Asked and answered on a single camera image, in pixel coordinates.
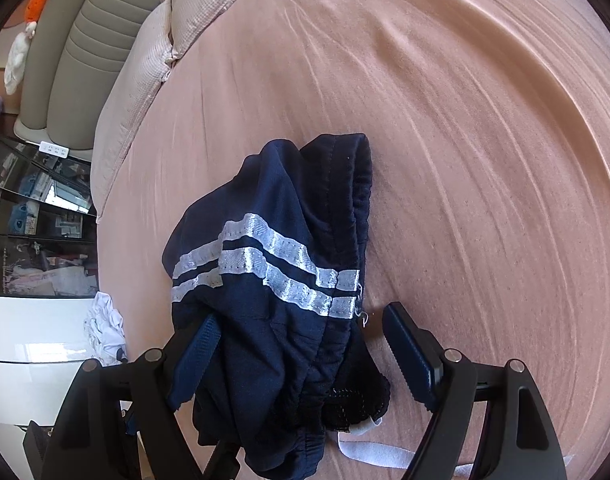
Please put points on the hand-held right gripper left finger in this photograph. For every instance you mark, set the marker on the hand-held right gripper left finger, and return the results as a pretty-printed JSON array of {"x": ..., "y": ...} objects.
[{"x": 200, "y": 345}]

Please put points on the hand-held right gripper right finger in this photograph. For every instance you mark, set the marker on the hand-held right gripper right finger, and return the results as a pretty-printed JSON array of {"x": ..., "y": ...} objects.
[{"x": 410, "y": 350}]

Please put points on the navy shorts with white stripes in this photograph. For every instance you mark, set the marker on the navy shorts with white stripes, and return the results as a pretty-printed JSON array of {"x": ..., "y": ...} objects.
[{"x": 265, "y": 320}]

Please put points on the white garment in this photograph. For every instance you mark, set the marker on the white garment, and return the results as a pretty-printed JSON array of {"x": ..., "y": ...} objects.
[{"x": 105, "y": 325}]

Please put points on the white cabinet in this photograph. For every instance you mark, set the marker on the white cabinet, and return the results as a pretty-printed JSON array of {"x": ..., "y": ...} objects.
[{"x": 35, "y": 330}]

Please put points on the pink bed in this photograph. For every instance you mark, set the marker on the pink bed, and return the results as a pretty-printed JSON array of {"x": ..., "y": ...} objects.
[{"x": 460, "y": 160}]

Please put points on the glass display cabinet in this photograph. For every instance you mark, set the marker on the glass display cabinet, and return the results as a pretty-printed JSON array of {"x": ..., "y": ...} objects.
[{"x": 35, "y": 210}]

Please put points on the white power strip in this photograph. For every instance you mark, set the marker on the white power strip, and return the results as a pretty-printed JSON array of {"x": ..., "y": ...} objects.
[{"x": 55, "y": 149}]

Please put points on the pale pink checked pillow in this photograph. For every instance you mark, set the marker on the pale pink checked pillow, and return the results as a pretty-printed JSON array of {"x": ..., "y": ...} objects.
[
  {"x": 130, "y": 110},
  {"x": 210, "y": 5}
]

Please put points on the grey padded headboard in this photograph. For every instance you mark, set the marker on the grey padded headboard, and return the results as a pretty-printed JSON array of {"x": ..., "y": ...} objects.
[{"x": 85, "y": 35}]

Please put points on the large white plush toy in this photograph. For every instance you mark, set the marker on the large white plush toy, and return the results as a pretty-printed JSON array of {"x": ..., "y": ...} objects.
[{"x": 19, "y": 55}]

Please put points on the orange plush toy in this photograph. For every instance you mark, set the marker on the orange plush toy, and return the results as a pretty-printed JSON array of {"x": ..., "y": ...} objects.
[{"x": 39, "y": 2}]

